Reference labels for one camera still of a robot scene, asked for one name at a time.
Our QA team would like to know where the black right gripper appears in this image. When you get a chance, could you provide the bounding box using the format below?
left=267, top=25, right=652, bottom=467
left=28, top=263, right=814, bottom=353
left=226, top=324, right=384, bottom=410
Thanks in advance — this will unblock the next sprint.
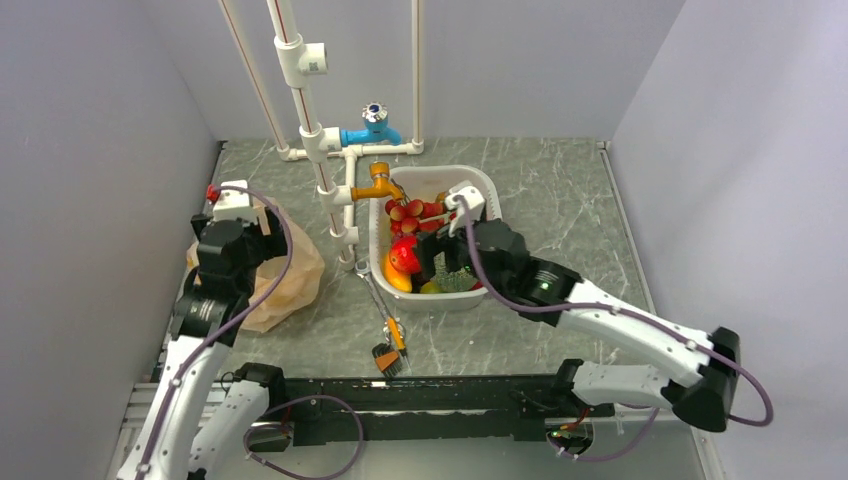
left=412, top=212, right=509, bottom=297

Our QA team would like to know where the green netted fake melon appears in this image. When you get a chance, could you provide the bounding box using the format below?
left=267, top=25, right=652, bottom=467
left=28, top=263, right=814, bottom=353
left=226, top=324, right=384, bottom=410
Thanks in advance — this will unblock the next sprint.
left=434, top=263, right=478, bottom=293

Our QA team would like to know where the red fake apple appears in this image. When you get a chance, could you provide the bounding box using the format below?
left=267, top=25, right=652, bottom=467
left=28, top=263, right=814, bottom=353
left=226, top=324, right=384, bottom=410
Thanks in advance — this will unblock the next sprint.
left=388, top=236, right=421, bottom=275

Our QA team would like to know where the yellow orange fake mango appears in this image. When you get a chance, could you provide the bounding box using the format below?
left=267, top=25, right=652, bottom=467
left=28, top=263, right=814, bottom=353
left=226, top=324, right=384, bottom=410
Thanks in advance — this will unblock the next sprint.
left=382, top=254, right=413, bottom=293

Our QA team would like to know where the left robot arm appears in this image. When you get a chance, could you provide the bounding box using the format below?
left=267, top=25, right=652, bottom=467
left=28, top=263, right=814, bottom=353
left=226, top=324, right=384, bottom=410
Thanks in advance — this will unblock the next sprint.
left=116, top=207, right=292, bottom=479

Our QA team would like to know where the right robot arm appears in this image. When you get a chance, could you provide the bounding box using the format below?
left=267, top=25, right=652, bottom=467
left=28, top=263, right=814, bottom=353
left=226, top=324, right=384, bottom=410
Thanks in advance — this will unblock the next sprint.
left=413, top=219, right=741, bottom=433

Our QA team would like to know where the yellow green small mango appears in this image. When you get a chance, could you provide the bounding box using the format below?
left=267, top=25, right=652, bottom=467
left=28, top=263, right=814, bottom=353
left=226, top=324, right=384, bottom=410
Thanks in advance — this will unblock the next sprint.
left=419, top=281, right=443, bottom=295

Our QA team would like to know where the white plastic basin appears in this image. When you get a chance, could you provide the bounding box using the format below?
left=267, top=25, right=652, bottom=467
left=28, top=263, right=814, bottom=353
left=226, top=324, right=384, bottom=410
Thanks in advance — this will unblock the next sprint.
left=368, top=165, right=502, bottom=312

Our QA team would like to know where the orange faucet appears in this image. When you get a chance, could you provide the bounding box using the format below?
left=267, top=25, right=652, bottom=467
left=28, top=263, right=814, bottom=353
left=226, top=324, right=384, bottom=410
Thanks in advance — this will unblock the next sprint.
left=351, top=162, right=405, bottom=202

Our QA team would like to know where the orange black brush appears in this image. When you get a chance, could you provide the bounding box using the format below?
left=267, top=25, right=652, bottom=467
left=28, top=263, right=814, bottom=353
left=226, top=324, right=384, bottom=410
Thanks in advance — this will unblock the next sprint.
left=371, top=343, right=403, bottom=379

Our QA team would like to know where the blue faucet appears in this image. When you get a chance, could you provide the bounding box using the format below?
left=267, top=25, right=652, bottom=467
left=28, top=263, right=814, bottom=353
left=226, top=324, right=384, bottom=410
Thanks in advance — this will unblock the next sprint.
left=340, top=102, right=402, bottom=147

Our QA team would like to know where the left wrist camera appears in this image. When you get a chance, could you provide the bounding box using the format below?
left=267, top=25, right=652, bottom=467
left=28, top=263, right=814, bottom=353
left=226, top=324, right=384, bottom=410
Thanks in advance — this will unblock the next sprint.
left=206, top=180, right=258, bottom=224

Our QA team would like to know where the white PVC pipe frame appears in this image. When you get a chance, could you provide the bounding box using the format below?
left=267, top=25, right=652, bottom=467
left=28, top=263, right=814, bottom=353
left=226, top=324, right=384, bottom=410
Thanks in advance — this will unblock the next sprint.
left=218, top=1, right=424, bottom=270

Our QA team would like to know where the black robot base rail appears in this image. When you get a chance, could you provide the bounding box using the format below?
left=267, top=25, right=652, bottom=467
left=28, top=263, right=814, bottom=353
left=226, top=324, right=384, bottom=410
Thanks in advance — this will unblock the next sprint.
left=221, top=360, right=614, bottom=452

